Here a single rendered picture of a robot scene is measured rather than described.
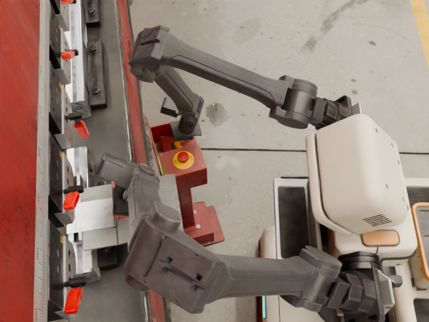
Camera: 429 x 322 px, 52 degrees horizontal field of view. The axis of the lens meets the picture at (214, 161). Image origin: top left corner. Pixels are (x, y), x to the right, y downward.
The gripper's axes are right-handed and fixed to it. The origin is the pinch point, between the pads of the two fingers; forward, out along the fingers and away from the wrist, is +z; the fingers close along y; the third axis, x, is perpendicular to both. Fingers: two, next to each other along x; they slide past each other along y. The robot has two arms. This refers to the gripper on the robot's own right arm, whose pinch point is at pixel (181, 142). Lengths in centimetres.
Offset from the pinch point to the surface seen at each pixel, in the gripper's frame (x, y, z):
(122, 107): -11.7, 19.9, -7.9
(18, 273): 60, 52, -62
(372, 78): -58, -145, 39
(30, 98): 26, 48, -60
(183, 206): 7.9, -6.2, 37.1
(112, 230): 37, 32, -18
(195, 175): 14.6, -1.0, -1.1
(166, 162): 8.5, 7.9, -1.7
